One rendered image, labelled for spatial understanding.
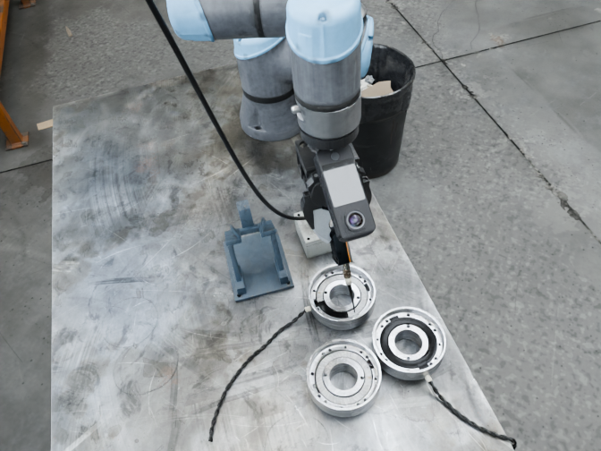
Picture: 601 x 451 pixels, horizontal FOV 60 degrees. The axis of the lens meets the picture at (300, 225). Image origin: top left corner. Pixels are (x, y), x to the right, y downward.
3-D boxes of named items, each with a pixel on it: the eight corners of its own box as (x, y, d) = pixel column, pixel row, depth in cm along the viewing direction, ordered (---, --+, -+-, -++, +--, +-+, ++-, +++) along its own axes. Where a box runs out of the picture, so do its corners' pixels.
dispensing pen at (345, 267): (349, 319, 78) (326, 211, 73) (342, 307, 82) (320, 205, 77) (362, 314, 78) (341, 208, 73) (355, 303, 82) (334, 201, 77)
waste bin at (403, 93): (419, 173, 212) (432, 83, 179) (342, 195, 208) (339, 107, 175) (386, 122, 234) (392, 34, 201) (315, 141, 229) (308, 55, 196)
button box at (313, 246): (346, 247, 92) (345, 230, 88) (307, 259, 91) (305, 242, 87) (331, 215, 97) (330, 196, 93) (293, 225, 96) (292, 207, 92)
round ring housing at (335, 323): (360, 269, 88) (360, 255, 85) (385, 322, 82) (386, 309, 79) (301, 288, 87) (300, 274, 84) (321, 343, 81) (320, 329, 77)
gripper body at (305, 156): (347, 159, 75) (346, 89, 66) (367, 202, 70) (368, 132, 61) (296, 172, 75) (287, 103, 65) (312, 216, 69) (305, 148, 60)
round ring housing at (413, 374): (359, 336, 81) (359, 322, 78) (419, 310, 83) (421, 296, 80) (393, 396, 74) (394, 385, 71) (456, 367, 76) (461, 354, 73)
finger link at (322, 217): (320, 218, 81) (323, 174, 74) (332, 248, 77) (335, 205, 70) (301, 222, 80) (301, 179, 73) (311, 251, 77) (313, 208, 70)
